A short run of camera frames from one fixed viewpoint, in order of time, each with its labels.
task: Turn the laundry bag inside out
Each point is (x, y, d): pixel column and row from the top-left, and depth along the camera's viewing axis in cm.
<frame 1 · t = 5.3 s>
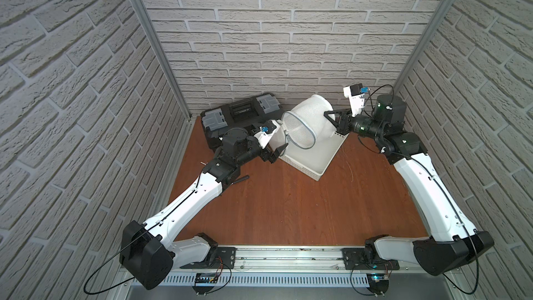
left hand: (280, 131, 71), fingers open
right hand: (328, 113, 67), fingers closed
white perforated plastic basket: (316, 161, 99), point 3 cm above the table
black plastic toolbox: (241, 114, 100), point 17 cm above the table

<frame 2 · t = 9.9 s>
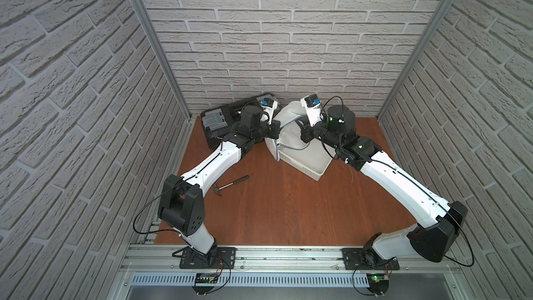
left hand: (288, 120, 80), fingers closed
right hand: (299, 116, 71), fingers closed
the named things where they were.

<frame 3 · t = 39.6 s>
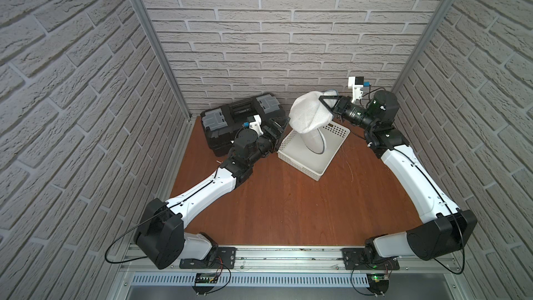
left hand: (294, 122, 69), fingers open
right hand: (322, 98, 66), fingers closed
the named things where they were.

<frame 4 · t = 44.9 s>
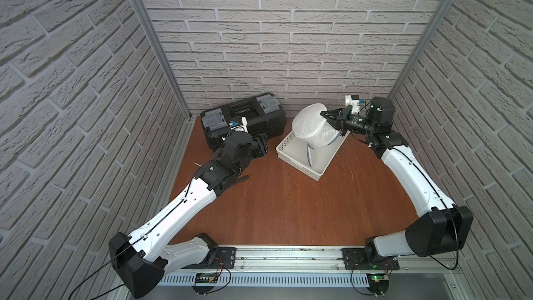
left hand: (266, 134, 71), fingers open
right hand: (323, 112, 71), fingers closed
the named things where they were.

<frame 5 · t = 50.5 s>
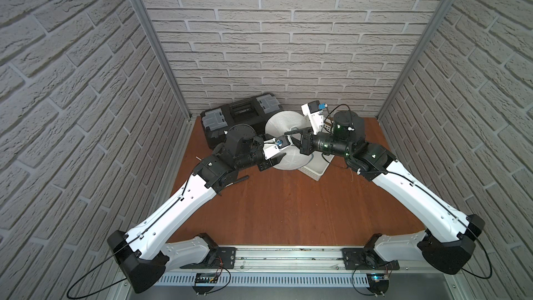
left hand: (282, 141, 67), fingers open
right hand: (288, 134, 62), fingers closed
the named things where they were.

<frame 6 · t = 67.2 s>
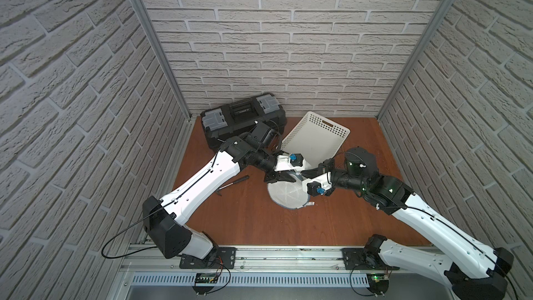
left hand: (295, 171, 68), fingers closed
right hand: (307, 165, 67), fingers closed
